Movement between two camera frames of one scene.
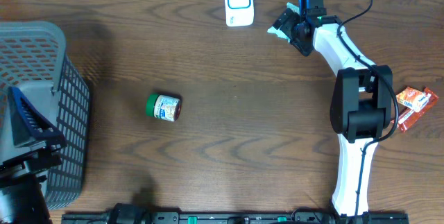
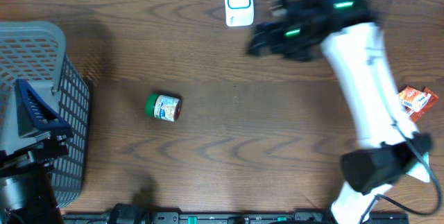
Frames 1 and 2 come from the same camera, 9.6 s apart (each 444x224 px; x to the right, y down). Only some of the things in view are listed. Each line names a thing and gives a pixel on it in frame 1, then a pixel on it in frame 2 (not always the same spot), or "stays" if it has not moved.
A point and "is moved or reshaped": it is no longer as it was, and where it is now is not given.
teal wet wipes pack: x=281 y=32 is moved or reshaped
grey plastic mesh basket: x=33 y=59 stays
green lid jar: x=163 y=107 stays
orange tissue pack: x=413 y=98 stays
